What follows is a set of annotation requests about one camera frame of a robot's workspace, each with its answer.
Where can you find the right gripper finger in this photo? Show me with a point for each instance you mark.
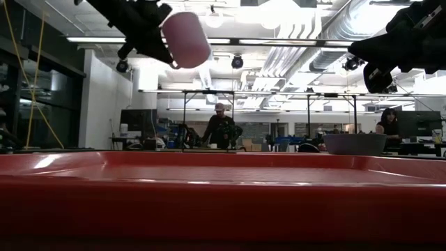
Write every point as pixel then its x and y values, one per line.
pixel 404 52
pixel 378 79

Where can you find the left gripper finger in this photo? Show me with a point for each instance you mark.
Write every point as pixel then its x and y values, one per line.
pixel 162 10
pixel 155 45

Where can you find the pink plastic mug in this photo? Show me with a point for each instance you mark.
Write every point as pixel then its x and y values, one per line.
pixel 186 40

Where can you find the blue plastic bowl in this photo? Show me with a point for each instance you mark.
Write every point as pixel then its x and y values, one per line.
pixel 354 144

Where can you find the background black robot arm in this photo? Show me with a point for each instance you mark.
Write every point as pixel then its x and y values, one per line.
pixel 234 134
pixel 190 137

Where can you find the red plastic tray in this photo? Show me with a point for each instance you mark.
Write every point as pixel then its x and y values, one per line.
pixel 223 209

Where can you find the seated person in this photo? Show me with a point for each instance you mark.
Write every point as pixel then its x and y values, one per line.
pixel 388 127

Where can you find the black computer monitor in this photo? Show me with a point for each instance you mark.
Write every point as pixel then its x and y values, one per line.
pixel 420 123
pixel 138 120

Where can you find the person with cap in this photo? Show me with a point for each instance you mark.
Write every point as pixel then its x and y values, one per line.
pixel 219 129

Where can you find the overhead light strip bar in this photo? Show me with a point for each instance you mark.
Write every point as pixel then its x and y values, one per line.
pixel 278 42

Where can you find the cardboard boxes stack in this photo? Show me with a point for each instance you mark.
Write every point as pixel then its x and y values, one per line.
pixel 251 145

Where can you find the black background rig frame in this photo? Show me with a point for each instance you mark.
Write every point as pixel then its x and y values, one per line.
pixel 331 95
pixel 209 92

